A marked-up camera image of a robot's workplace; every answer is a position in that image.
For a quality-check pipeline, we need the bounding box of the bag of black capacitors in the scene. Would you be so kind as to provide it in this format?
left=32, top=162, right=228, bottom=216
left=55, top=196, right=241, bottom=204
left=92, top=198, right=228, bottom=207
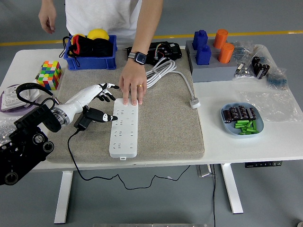
left=250, top=44, right=272, bottom=80

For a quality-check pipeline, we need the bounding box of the white table leg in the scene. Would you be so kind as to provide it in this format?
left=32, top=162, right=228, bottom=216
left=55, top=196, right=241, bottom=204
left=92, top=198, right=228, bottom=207
left=220, top=163, right=244, bottom=215
left=53, top=171, right=74, bottom=224

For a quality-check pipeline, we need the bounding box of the light blue dish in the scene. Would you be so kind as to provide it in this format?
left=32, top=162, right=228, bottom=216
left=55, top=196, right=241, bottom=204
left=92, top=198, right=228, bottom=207
left=220, top=102, right=265, bottom=138

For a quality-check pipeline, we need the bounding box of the empty clear plastic bag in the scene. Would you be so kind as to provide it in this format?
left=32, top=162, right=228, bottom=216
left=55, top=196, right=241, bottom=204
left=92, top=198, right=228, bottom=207
left=238, top=88, right=303, bottom=123

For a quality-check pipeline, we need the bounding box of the black hanging cable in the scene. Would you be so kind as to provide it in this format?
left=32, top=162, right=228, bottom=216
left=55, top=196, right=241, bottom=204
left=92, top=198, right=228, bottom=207
left=212, top=164, right=216, bottom=227

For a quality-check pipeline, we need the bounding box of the bag of metal screws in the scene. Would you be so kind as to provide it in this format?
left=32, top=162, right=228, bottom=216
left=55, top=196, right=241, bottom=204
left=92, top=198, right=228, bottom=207
left=0, top=118, right=18, bottom=145

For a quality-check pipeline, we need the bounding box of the colourful puzzle cube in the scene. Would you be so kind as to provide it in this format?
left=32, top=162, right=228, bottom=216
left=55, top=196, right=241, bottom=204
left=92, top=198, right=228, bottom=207
left=36, top=61, right=62, bottom=91

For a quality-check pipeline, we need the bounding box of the person's right hand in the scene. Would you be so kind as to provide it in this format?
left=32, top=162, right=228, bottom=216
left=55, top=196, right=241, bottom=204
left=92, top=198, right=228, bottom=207
left=38, top=9, right=57, bottom=35

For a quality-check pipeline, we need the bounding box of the bag of small metal parts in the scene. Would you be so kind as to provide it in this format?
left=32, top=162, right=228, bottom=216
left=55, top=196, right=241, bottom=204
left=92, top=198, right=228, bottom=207
left=233, top=61, right=256, bottom=78

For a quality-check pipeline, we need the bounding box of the black wrist watch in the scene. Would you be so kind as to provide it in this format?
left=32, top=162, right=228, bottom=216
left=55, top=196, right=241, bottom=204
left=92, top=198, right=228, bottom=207
left=127, top=51, right=147, bottom=65

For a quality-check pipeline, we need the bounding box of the black table control panel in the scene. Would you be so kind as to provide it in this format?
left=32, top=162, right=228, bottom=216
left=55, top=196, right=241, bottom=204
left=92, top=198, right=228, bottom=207
left=245, top=161, right=284, bottom=168

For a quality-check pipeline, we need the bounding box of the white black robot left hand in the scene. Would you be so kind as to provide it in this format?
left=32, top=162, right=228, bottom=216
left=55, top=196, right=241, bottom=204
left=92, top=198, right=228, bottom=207
left=62, top=82, right=120, bottom=124

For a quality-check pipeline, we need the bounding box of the bag of blue components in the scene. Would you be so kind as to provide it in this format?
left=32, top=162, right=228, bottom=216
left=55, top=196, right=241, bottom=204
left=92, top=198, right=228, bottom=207
left=232, top=40, right=253, bottom=62
left=265, top=67, right=289, bottom=90

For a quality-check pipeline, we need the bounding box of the blue plastic bin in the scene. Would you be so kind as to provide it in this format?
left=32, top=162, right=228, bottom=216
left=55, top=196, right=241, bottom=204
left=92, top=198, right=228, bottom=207
left=63, top=35, right=118, bottom=71

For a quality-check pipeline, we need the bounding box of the white wall socket panel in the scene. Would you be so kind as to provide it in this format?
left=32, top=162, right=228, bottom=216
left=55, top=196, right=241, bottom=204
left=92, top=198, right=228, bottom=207
left=23, top=82, right=41, bottom=105
left=1, top=85, right=27, bottom=111

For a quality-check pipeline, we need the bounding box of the orange cylinder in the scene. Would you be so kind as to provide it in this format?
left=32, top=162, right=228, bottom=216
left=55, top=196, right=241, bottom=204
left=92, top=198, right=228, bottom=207
left=217, top=42, right=235, bottom=64
left=213, top=28, right=229, bottom=49

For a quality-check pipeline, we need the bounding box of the black capacitor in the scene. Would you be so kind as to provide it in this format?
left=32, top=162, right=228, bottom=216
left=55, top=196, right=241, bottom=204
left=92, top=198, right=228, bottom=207
left=237, top=105, right=248, bottom=119
left=223, top=110, right=234, bottom=123
left=229, top=106, right=240, bottom=119
left=246, top=107, right=258, bottom=120

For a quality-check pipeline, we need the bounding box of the metal box under table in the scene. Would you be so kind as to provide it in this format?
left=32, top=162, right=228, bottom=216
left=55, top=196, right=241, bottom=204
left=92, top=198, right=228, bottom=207
left=196, top=165, right=215, bottom=178

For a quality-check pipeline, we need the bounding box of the person's left hand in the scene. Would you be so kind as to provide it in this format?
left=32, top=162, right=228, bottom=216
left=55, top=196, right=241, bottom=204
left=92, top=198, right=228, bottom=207
left=118, top=60, right=148, bottom=106

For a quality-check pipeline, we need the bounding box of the purple plate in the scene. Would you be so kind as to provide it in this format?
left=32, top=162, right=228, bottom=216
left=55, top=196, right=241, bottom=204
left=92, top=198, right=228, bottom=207
left=0, top=84, right=42, bottom=114

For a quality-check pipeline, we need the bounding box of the black electronic device with wires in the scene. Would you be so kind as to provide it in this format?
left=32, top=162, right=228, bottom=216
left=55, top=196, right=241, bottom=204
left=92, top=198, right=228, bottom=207
left=123, top=41, right=183, bottom=66

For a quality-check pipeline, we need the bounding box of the white power strip with cord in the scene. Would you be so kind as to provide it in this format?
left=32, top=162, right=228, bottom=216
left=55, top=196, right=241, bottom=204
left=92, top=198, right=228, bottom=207
left=108, top=58, right=202, bottom=161

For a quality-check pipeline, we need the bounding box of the person's torso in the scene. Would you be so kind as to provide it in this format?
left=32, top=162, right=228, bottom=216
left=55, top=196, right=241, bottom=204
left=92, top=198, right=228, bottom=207
left=65, top=0, right=164, bottom=45

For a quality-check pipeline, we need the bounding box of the large yellow ball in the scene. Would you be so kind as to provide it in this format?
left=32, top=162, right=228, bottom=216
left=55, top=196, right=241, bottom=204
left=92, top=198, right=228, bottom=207
left=87, top=28, right=110, bottom=41

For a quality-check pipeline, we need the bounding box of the blue square peg block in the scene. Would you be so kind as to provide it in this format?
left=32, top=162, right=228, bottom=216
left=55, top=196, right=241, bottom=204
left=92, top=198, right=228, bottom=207
left=195, top=44, right=212, bottom=66
left=192, top=29, right=208, bottom=51

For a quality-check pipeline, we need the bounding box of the black power adapter with cord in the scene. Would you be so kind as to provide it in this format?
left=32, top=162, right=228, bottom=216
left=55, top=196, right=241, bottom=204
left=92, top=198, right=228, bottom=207
left=67, top=107, right=192, bottom=191

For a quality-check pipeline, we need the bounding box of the black drawstring pouch red trim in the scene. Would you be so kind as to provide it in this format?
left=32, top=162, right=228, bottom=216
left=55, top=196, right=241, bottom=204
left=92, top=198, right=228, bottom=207
left=62, top=35, right=115, bottom=69

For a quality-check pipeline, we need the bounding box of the grey-brown mat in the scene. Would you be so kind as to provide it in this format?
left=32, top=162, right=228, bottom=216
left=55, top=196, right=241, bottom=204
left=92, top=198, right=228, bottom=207
left=43, top=47, right=205, bottom=164

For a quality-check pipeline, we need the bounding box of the grey holder block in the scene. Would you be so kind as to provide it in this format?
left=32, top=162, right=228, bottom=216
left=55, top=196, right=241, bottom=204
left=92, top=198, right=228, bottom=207
left=185, top=39, right=237, bottom=55
left=190, top=52, right=238, bottom=83

